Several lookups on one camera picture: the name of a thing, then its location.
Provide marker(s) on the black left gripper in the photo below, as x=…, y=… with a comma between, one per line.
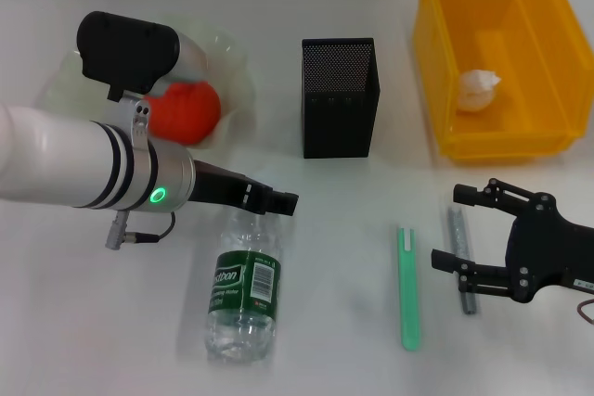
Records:
x=227, y=189

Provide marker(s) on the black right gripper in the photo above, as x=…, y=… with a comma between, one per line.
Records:
x=543, y=252

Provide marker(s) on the yellow plastic bin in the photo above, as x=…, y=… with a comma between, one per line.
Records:
x=524, y=113

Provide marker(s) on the green glass fruit plate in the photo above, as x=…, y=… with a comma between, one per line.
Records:
x=236, y=85

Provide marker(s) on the clear green-label water bottle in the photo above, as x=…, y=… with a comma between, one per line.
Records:
x=246, y=284

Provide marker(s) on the red tomato-shaped toy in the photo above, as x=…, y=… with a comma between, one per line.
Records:
x=190, y=111

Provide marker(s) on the white paper ball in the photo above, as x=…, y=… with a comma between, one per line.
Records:
x=478, y=90

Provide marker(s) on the grey pen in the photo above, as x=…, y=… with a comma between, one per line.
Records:
x=457, y=233

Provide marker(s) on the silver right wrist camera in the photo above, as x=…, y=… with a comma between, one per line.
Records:
x=584, y=283

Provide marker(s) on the black mesh pen holder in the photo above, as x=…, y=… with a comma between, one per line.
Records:
x=339, y=118

